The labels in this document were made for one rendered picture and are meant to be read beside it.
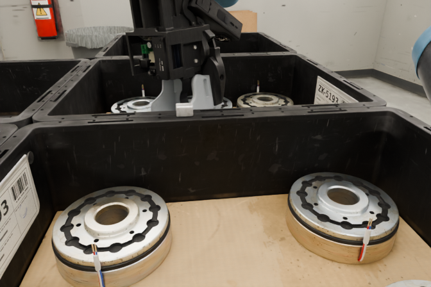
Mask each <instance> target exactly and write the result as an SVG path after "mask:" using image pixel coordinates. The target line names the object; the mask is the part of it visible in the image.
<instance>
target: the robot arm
mask: <svg viewBox="0 0 431 287"><path fill-rule="evenodd" d="M237 2H238V0H130V8H131V16H132V20H133V28H134V31H129V32H125V33H126V41H127V45H128V52H129V57H130V64H131V71H132V76H135V75H138V74H142V73H145V72H148V74H149V75H150V76H156V77H157V79H161V80H162V91H161V93H160V95H159V96H158V97H157V98H156V99H155V100H154V101H153V102H152V103H151V111H173V110H176V103H189V102H188V98H187V92H188V91H189V88H190V79H189V78H190V77H193V78H192V81H191V87H192V99H191V101H190V103H192V105H193V110H202V109H217V108H221V103H222V102H223V97H224V87H225V79H226V76H225V69H224V64H223V61H222V59H221V55H220V47H216V43H215V40H216V41H218V42H231V41H234V40H240V37H241V31H242V25H243V23H241V22H240V21H239V20H237V19H236V18H235V17H234V16H233V15H232V14H230V13H229V12H228V11H227V10H225V9H224V8H227V7H231V6H233V5H234V4H236V3H237ZM136 43H140V46H141V51H142V59H140V60H139V65H135V64H134V59H133V52H132V48H131V45H132V44H136ZM412 60H413V62H414V66H415V72H416V75H417V77H418V79H420V81H421V84H422V85H423V88H424V90H425V93H426V95H427V97H428V100H429V102H430V105H431V26H429V27H428V28H427V29H426V30H425V31H424V32H423V33H422V34H421V35H420V36H419V38H418V39H417V40H416V42H415V44H414V46H413V48H412ZM195 72H198V73H200V72H201V74H202V75H201V74H196V75H195V74H194V73H195Z"/></svg>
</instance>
